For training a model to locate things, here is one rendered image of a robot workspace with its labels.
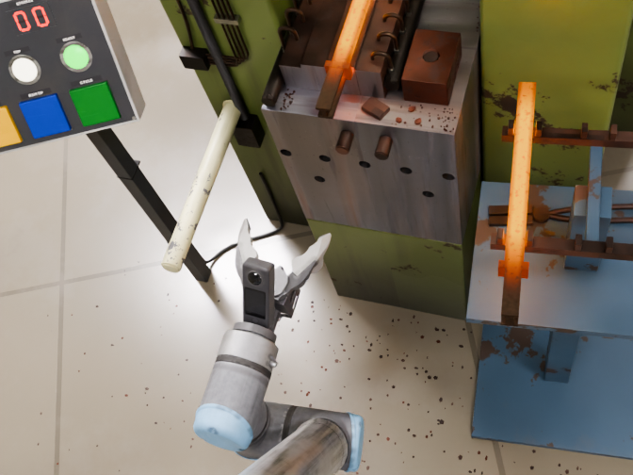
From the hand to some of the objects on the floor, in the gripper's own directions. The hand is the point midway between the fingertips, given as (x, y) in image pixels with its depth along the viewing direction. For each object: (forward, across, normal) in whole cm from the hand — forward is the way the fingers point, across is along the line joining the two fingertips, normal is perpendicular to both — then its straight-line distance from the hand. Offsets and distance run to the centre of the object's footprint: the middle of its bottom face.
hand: (286, 222), depth 138 cm
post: (+25, -58, -100) cm, 118 cm away
